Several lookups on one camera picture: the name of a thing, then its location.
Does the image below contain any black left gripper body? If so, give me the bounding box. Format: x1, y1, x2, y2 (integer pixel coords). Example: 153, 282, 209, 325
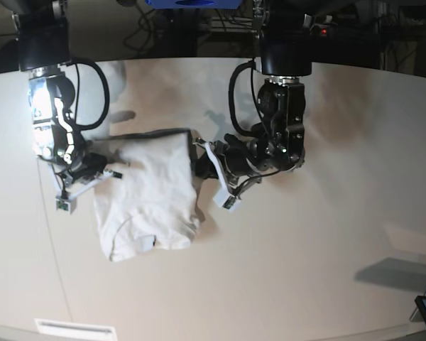
214, 134, 266, 188

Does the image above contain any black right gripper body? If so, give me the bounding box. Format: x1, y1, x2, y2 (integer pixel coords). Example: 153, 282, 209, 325
62, 152, 107, 185

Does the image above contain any white T-shirt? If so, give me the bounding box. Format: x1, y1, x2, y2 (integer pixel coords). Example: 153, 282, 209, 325
93, 129, 201, 262

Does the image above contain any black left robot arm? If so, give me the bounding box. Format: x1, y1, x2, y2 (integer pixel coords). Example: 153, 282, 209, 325
211, 1, 315, 190

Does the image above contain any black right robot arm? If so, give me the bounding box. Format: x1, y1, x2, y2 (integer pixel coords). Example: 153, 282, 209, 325
2, 1, 110, 186

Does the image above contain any black power strip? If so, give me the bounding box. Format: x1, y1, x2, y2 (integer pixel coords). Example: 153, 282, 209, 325
210, 18, 255, 33

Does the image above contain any white label strip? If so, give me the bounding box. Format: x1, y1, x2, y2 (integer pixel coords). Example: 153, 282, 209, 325
35, 318, 116, 340

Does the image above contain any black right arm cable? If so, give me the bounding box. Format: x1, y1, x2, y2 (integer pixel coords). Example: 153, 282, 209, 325
53, 58, 111, 193

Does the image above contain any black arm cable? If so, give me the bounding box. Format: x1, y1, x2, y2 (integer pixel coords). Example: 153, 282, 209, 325
228, 60, 260, 138
53, 58, 111, 193

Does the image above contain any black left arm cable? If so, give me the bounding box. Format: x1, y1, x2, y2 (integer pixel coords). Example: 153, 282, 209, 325
228, 60, 260, 138

